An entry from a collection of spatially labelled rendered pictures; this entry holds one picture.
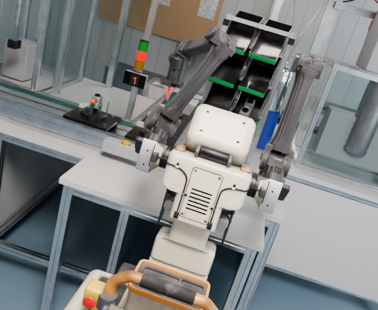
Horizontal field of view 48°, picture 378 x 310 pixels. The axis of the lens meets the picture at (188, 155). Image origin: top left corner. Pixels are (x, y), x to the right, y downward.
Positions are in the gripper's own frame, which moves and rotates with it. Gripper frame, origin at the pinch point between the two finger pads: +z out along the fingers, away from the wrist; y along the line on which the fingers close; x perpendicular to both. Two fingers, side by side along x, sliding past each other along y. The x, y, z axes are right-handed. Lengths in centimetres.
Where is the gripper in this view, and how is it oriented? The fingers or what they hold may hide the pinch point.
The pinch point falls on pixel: (167, 98)
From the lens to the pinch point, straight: 202.5
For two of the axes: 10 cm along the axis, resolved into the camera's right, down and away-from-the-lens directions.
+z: -2.6, 9.0, 3.6
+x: -1.7, 3.2, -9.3
